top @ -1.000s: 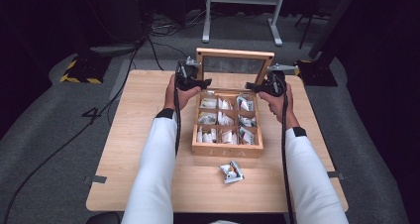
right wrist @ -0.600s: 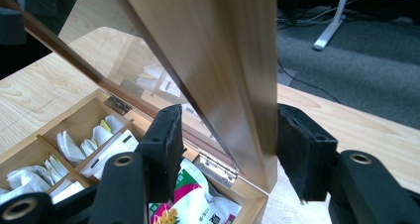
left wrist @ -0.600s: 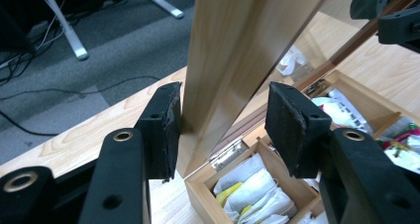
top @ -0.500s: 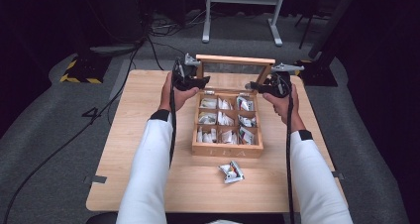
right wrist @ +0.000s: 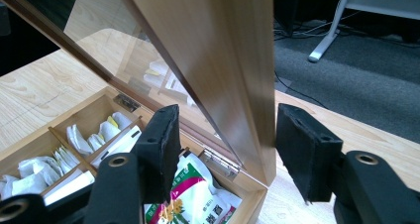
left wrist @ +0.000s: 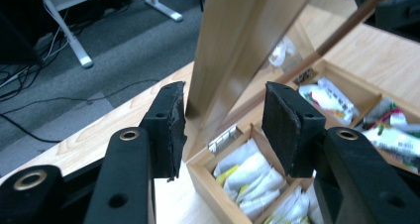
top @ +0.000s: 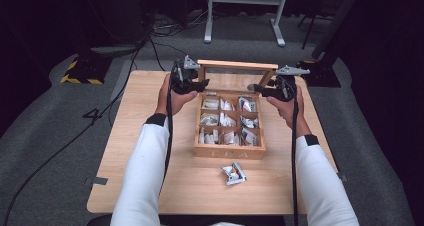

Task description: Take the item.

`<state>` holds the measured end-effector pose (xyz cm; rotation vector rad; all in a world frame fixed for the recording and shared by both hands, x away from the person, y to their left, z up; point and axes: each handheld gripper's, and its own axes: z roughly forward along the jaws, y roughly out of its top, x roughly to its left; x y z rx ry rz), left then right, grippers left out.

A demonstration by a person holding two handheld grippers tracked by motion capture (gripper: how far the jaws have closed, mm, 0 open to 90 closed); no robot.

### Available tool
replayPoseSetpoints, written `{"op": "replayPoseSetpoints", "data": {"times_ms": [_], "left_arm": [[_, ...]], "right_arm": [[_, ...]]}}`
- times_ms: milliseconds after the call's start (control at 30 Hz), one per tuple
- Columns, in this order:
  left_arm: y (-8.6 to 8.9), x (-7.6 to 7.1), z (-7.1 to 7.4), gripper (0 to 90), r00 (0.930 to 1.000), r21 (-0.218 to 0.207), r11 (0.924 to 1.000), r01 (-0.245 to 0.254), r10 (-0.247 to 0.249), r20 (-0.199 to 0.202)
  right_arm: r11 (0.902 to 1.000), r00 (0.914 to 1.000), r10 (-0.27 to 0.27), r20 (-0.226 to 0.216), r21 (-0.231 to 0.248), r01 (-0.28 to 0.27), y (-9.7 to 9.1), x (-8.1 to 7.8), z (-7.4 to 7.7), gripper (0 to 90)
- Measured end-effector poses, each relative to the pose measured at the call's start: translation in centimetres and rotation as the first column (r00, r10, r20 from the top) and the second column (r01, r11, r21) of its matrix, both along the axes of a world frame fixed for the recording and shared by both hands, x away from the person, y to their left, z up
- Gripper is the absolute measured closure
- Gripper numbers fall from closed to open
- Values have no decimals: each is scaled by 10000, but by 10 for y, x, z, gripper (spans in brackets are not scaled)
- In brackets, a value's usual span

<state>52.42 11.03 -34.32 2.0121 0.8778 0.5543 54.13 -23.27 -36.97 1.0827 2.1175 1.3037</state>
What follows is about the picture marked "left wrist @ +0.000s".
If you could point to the wooden tea box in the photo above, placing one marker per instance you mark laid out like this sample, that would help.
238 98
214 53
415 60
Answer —
224 42

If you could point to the pile of tea bags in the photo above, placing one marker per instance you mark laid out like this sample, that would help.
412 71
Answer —
254 181

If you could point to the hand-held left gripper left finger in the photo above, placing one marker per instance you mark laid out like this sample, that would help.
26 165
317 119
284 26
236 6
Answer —
166 131

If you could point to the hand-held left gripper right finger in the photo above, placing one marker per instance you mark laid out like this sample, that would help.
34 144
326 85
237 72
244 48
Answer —
290 128

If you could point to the white desk frame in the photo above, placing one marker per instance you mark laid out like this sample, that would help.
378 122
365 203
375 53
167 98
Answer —
71 39

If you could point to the black cabinet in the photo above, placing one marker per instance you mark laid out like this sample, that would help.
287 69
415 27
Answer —
16 25

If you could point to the black striped stand base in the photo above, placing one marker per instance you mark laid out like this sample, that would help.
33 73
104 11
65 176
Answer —
396 9

